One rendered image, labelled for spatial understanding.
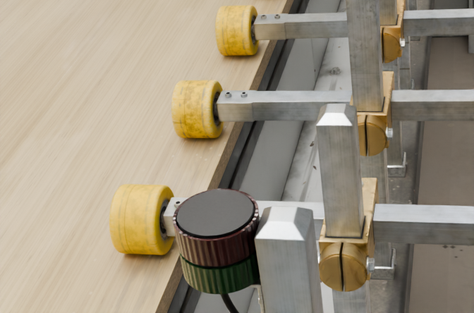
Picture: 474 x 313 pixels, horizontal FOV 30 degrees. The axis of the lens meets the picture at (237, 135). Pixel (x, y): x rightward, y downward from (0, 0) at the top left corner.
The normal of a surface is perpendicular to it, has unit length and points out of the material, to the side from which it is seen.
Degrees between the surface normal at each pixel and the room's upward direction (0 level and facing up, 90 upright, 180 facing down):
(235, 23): 51
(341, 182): 90
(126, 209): 39
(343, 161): 90
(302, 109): 90
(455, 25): 90
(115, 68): 0
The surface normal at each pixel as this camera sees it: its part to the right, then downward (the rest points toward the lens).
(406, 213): -0.13, -0.85
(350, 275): -0.22, 0.53
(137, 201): -0.20, -0.58
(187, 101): -0.24, -0.28
